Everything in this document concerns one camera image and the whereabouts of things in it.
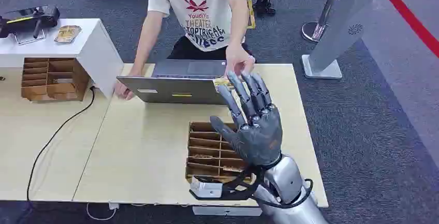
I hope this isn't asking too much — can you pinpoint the person's left hand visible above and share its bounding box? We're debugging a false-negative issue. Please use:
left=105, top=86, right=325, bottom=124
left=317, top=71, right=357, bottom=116
left=224, top=43, right=257, bottom=79

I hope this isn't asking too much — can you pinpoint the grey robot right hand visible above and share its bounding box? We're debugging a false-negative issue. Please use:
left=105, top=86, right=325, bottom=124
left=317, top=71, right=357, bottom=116
left=210, top=71, right=284, bottom=167

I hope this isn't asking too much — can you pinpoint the person's right hand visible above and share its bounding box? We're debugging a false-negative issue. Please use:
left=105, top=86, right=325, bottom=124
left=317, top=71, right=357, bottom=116
left=114, top=81, right=136, bottom=101

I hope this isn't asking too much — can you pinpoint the yellow printed card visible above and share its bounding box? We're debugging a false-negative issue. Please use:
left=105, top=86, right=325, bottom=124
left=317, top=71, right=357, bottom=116
left=212, top=77, right=237, bottom=95

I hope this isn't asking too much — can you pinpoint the white cabinet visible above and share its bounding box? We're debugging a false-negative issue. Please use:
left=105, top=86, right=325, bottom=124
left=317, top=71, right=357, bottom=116
left=0, top=18, right=124, bottom=99

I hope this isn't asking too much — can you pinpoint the person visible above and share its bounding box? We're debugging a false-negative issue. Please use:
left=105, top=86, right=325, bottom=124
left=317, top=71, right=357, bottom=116
left=114, top=0, right=257, bottom=100

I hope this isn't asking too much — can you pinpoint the grey laptop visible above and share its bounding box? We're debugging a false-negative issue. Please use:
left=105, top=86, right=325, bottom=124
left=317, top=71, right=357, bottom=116
left=116, top=59, right=238, bottom=106

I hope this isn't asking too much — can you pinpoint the wooden card box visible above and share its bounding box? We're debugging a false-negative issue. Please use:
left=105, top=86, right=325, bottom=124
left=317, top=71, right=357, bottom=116
left=185, top=121, right=257, bottom=184
left=21, top=57, right=91, bottom=102

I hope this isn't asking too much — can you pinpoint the chrome stanchion base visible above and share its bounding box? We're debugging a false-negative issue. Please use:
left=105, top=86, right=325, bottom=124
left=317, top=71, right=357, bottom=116
left=301, top=21, right=327, bottom=44

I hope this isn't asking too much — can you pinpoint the brown printed card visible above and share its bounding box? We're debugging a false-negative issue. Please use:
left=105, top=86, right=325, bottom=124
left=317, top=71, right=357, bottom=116
left=54, top=25, right=83, bottom=44

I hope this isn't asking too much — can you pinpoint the white box under desk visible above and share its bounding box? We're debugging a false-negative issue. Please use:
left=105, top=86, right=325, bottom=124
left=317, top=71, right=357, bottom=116
left=192, top=206, right=264, bottom=217

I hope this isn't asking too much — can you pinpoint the clear plastic stand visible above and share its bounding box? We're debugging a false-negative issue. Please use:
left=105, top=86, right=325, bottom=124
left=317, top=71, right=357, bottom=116
left=13, top=29, right=46, bottom=46

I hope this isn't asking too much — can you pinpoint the grey kiosk pillar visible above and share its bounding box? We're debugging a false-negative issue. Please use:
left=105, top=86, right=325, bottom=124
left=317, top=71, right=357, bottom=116
left=301, top=0, right=379, bottom=80

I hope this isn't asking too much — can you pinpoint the black device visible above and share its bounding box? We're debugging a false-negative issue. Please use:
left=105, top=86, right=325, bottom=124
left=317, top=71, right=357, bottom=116
left=0, top=5, right=61, bottom=40

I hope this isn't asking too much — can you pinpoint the black camera bracket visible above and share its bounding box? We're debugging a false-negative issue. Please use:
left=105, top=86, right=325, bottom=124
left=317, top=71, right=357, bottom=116
left=191, top=166, right=266, bottom=202

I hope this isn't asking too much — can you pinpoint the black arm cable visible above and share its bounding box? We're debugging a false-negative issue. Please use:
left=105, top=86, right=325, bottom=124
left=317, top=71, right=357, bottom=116
left=254, top=177, right=314, bottom=210

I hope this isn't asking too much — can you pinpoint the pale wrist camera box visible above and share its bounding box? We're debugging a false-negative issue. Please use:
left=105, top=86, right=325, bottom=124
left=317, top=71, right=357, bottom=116
left=189, top=177, right=224, bottom=200

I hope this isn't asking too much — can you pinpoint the black power cable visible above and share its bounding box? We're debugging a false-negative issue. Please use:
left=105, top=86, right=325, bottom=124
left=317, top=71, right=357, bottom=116
left=26, top=85, right=96, bottom=203

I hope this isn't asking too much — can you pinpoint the white cable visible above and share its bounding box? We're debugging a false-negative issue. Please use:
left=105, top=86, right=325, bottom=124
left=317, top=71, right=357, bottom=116
left=85, top=202, right=118, bottom=222

